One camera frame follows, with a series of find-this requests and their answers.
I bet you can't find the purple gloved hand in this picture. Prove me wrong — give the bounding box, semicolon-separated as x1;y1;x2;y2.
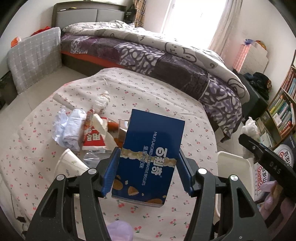
107;220;133;241

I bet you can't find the dark bed frame headboard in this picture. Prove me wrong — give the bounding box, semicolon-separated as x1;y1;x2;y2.
51;1;126;29

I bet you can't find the white paper cup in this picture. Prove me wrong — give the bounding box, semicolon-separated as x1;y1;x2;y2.
54;149;89;178

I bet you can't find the white cartoon print duvet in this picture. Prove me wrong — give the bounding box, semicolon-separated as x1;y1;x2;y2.
62;20;250;103

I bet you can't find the light blue paper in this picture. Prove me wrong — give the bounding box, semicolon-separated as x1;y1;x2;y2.
52;106;87;152

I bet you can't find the grey checked cushion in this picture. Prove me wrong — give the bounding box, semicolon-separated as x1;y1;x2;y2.
8;27;62;94

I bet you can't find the wooden bookshelf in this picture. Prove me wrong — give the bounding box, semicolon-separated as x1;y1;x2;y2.
256;58;296;150

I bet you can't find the red white snack wrapper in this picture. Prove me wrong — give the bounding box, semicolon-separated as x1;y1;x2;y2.
82;109;119;152

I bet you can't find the blue biscuit box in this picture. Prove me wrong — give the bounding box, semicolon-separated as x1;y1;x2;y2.
112;109;185;207

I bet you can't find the white pink drawer cabinet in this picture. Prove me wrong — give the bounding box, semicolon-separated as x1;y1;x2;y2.
233;41;269;75

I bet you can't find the white diaper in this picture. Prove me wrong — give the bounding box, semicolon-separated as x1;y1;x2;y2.
92;90;110;114

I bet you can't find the white trash bin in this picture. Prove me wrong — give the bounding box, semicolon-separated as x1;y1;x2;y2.
215;151;258;224

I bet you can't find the white curtain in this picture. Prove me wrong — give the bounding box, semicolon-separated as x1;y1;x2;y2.
209;0;243;60

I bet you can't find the purple patterned blanket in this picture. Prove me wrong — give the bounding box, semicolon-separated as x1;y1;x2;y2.
61;34;243;141

